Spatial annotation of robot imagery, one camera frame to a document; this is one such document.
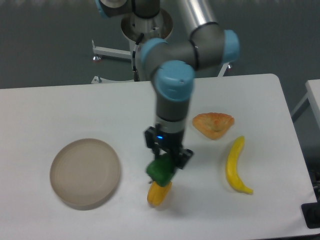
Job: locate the yellow banana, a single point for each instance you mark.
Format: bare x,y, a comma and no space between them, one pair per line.
231,167

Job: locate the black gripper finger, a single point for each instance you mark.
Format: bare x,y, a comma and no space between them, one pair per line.
181,156
153,139

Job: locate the black box at table edge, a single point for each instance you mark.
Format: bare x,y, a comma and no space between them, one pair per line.
311,214

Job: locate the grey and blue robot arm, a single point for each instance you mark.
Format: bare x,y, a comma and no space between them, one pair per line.
171,67

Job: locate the beige round plate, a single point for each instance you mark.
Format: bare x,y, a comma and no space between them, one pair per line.
85,173

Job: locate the yellow bell pepper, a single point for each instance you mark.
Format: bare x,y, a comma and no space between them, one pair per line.
157,194

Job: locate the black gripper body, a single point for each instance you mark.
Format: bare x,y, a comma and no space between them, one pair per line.
170,143

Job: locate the green bell pepper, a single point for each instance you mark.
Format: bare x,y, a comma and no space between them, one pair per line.
161,170

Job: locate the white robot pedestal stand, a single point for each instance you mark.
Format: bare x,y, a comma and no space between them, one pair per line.
147,26

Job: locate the orange pastry bread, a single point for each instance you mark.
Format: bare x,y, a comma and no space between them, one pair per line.
213,125

